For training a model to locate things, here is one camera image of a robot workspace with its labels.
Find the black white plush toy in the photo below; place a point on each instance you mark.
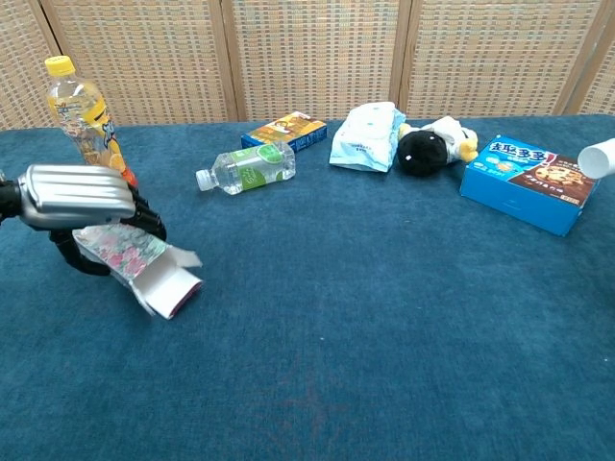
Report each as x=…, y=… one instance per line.
x=425, y=151

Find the orange and blue snack box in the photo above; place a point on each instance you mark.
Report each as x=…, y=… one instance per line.
x=288, y=128

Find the floral carton box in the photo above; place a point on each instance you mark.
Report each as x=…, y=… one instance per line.
x=158, y=283

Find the clear water bottle green label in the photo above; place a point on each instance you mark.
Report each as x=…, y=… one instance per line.
x=250, y=168

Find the light blue wet wipes pack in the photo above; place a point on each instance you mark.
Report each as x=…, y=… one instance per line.
x=362, y=139

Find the purple toothpaste tube white cap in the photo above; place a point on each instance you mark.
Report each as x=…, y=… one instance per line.
x=598, y=158

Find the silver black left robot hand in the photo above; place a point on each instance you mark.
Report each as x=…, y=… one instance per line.
x=77, y=194

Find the blue chocolate cookie box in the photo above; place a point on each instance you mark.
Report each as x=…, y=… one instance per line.
x=528, y=185

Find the blue velvet table cloth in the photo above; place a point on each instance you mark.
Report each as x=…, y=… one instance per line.
x=307, y=346

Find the wicker folding screen panel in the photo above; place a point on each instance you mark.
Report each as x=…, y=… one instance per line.
x=600, y=86
x=495, y=57
x=317, y=57
x=17, y=67
x=144, y=57

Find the orange juice bottle yellow cap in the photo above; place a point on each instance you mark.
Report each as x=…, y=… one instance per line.
x=81, y=115

